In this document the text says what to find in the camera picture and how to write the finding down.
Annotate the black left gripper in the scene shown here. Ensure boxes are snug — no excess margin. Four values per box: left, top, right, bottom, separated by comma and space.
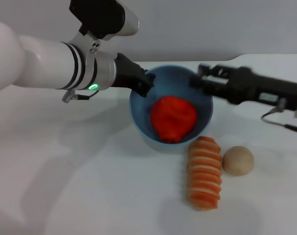
111, 52, 156, 98

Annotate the beige round bun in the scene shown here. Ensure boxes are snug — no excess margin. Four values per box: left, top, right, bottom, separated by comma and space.
222, 145, 255, 176

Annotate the left arm cable with connector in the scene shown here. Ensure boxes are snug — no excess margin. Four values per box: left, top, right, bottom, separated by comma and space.
62, 89, 100, 103

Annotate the arm cable with connector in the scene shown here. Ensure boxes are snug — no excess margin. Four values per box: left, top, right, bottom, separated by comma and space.
261, 97, 297, 135
62, 89, 100, 103

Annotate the orange striped bread roll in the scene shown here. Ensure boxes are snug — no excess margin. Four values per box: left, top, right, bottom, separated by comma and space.
186, 136, 223, 212

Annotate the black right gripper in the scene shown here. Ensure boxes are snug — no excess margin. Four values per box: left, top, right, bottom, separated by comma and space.
189, 63, 297, 111

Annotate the orange toy fruit with stem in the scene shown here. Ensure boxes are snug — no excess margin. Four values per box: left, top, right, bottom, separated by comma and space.
150, 95, 198, 144

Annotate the blue bowl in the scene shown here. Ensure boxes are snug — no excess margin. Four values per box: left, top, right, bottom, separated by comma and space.
128, 64, 214, 150

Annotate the right arm cable with connector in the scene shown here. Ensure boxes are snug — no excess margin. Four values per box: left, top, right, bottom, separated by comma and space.
261, 97, 297, 135

